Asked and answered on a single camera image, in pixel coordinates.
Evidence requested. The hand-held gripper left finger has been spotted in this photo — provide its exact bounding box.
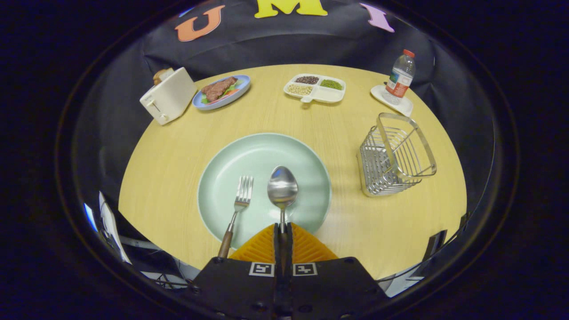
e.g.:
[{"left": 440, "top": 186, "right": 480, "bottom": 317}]
[{"left": 191, "top": 222, "right": 285, "bottom": 320}]

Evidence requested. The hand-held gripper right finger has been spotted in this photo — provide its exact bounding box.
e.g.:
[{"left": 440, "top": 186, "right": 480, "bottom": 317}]
[{"left": 284, "top": 222, "right": 389, "bottom": 320}]

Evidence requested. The metal fork wooden handle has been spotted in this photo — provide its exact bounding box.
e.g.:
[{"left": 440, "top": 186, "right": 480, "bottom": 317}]
[{"left": 217, "top": 176, "right": 254, "bottom": 259}]

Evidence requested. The metal spoon wooden handle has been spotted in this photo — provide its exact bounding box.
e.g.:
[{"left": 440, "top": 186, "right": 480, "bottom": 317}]
[{"left": 267, "top": 165, "right": 299, "bottom": 235}]

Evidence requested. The white board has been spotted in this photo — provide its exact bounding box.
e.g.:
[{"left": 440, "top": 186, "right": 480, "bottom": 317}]
[{"left": 378, "top": 264, "right": 427, "bottom": 297}]

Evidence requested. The pale green plate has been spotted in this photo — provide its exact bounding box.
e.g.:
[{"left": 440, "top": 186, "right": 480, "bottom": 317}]
[{"left": 197, "top": 132, "right": 333, "bottom": 249}]

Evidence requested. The white paper sheet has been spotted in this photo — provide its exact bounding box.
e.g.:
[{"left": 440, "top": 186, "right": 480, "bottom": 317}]
[{"left": 99, "top": 191, "right": 132, "bottom": 265}]

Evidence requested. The white divided dish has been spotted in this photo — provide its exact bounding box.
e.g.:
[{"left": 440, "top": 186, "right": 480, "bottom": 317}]
[{"left": 283, "top": 73, "right": 346, "bottom": 104}]

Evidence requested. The white square coaster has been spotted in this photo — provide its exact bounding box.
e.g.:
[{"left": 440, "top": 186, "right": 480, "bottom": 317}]
[{"left": 371, "top": 84, "right": 414, "bottom": 117}]

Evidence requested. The green and red salad garnish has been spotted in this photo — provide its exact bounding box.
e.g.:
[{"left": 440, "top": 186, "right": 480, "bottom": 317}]
[{"left": 200, "top": 80, "right": 243, "bottom": 105}]

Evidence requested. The brown steak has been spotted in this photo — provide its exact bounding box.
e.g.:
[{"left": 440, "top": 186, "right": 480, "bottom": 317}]
[{"left": 201, "top": 76, "right": 238, "bottom": 103}]

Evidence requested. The white toaster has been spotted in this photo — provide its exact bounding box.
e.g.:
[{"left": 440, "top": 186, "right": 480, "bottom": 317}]
[{"left": 139, "top": 67, "right": 197, "bottom": 126}]

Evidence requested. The blue plate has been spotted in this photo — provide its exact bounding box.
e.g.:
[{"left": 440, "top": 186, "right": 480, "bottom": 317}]
[{"left": 192, "top": 74, "right": 251, "bottom": 111}]

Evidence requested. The clear water bottle red cap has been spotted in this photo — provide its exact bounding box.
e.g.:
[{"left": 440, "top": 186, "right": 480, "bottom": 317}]
[{"left": 383, "top": 49, "right": 417, "bottom": 105}]

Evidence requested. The toast slice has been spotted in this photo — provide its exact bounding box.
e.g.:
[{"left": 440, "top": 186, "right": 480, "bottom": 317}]
[{"left": 153, "top": 68, "right": 175, "bottom": 86}]

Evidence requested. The black backdrop cloth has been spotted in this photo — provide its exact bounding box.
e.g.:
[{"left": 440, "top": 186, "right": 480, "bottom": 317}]
[{"left": 71, "top": 0, "right": 498, "bottom": 232}]

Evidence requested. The metal wire basket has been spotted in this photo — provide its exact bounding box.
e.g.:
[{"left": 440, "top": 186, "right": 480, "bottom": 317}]
[{"left": 357, "top": 112, "right": 437, "bottom": 197}]

